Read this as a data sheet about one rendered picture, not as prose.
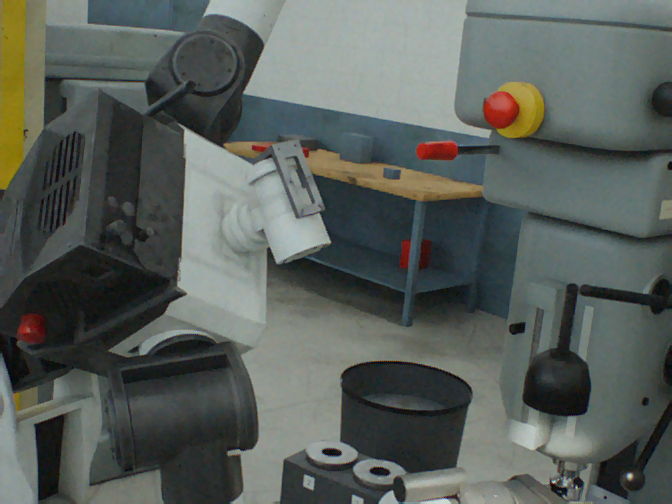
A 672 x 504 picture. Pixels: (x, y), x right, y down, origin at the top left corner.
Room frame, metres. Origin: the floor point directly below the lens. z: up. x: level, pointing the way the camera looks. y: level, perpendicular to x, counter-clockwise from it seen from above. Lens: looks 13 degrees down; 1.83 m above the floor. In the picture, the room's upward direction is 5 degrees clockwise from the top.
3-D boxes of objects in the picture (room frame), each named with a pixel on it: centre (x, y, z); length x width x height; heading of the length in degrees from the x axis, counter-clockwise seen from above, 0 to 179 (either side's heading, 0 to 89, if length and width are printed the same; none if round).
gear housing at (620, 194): (1.24, -0.38, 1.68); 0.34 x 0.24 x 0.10; 134
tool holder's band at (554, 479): (1.21, -0.35, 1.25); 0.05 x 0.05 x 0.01
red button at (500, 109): (1.03, -0.16, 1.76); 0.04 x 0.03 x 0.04; 44
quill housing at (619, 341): (1.21, -0.35, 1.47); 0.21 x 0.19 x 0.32; 44
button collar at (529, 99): (1.05, -0.18, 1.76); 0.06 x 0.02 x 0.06; 44
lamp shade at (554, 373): (1.00, -0.26, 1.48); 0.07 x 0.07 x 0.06
